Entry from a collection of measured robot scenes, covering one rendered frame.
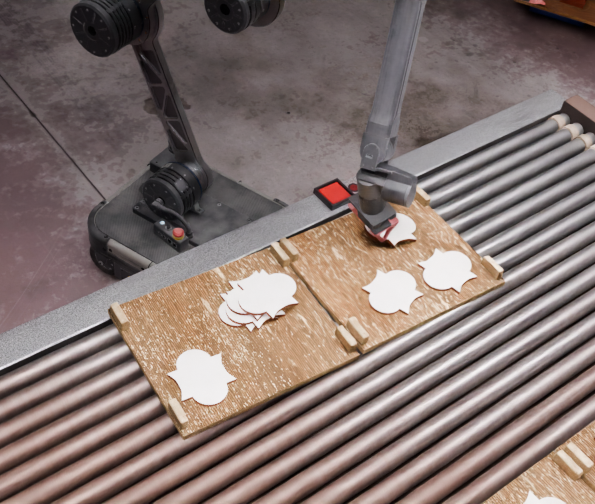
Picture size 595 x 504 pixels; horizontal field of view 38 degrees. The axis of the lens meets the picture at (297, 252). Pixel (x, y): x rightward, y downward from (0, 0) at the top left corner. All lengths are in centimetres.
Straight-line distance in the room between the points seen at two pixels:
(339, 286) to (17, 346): 69
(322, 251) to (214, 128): 186
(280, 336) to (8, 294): 153
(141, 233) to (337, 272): 116
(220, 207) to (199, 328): 126
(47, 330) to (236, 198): 139
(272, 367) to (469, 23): 326
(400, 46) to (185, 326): 73
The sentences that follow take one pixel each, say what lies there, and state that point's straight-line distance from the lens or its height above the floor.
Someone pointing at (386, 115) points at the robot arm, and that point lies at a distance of 186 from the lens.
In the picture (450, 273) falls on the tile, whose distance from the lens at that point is 203.
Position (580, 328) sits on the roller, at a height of 92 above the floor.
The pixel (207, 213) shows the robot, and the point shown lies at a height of 26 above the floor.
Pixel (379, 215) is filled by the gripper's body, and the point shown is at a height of 105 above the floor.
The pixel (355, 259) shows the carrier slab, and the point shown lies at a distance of 202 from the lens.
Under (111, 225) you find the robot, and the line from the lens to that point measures 304.
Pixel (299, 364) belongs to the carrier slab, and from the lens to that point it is 181.
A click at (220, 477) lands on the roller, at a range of 168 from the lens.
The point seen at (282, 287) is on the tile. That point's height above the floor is 97.
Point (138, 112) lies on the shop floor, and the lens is 388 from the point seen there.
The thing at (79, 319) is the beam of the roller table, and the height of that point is 91.
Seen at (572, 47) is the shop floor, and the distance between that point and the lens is 483.
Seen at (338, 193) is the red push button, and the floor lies 93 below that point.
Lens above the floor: 239
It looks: 46 degrees down
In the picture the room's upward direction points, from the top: 9 degrees clockwise
